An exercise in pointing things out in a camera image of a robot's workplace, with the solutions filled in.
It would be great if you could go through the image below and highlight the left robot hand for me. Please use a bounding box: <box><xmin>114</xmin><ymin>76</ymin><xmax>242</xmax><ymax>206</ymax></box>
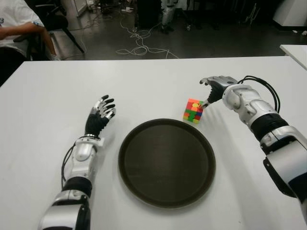
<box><xmin>85</xmin><ymin>94</ymin><xmax>117</xmax><ymax>138</ymax></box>

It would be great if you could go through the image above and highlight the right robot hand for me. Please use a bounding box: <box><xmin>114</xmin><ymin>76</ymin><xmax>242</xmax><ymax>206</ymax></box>
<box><xmin>199</xmin><ymin>76</ymin><xmax>238</xmax><ymax>110</ymax></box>

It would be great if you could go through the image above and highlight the multicoloured Rubik's cube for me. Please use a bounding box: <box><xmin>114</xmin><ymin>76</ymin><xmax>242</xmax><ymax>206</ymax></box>
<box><xmin>182</xmin><ymin>98</ymin><xmax>204</xmax><ymax>125</ymax></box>

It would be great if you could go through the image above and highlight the dark brown round plate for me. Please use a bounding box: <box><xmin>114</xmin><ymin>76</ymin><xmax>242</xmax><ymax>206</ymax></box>
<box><xmin>118</xmin><ymin>118</ymin><xmax>216</xmax><ymax>208</ymax></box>

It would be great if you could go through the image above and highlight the grey folded metal stand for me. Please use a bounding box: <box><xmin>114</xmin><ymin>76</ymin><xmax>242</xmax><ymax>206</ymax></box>
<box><xmin>244</xmin><ymin>1</ymin><xmax>261</xmax><ymax>25</ymax></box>

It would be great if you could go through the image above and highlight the white side table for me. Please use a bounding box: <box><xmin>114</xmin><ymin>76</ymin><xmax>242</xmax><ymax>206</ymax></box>
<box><xmin>279</xmin><ymin>44</ymin><xmax>307</xmax><ymax>70</ymax></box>

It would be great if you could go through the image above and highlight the black cabinet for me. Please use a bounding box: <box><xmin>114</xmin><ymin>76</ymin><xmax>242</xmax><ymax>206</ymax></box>
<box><xmin>135</xmin><ymin>0</ymin><xmax>164</xmax><ymax>29</ymax></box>

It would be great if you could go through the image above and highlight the white machine housing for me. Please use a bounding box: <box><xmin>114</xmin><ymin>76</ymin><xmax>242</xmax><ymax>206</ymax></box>
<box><xmin>272</xmin><ymin>0</ymin><xmax>307</xmax><ymax>31</ymax></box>

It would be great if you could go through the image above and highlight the black office chair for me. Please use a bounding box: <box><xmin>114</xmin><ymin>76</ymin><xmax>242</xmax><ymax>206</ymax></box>
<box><xmin>14</xmin><ymin>0</ymin><xmax>85</xmax><ymax>60</ymax></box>

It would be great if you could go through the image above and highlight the white storage cabinet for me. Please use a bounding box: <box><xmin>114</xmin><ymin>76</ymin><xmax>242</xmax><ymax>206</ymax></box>
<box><xmin>75</xmin><ymin>0</ymin><xmax>87</xmax><ymax>17</ymax></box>

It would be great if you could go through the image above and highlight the seated person in white shirt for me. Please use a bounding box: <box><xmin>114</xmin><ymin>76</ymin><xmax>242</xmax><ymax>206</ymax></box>
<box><xmin>0</xmin><ymin>0</ymin><xmax>60</xmax><ymax>88</ymax></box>

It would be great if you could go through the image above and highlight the white tangled floor cable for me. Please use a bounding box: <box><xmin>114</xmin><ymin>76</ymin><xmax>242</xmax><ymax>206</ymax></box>
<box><xmin>116</xmin><ymin>16</ymin><xmax>179</xmax><ymax>59</ymax></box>

